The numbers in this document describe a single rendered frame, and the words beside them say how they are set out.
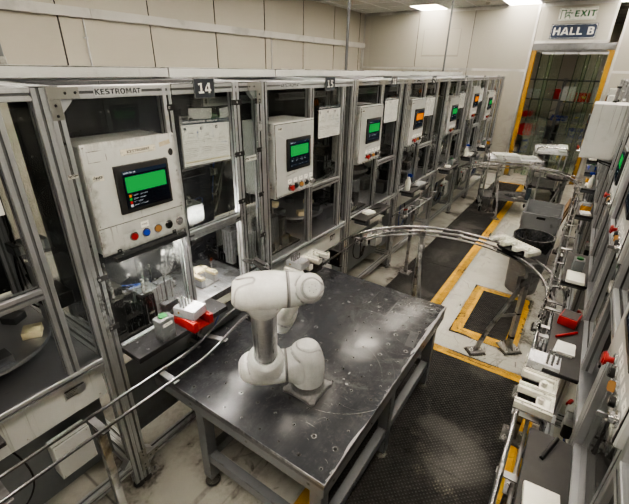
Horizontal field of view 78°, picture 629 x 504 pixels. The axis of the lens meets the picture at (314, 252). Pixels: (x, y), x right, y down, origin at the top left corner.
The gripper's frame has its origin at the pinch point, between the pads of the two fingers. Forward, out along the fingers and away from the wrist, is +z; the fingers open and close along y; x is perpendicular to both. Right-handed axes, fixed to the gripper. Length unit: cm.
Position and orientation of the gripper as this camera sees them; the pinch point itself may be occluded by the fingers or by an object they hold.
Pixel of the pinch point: (247, 267)
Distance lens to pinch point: 211.9
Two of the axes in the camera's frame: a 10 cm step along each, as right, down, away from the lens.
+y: 0.2, -9.0, -4.3
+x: -5.7, 3.4, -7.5
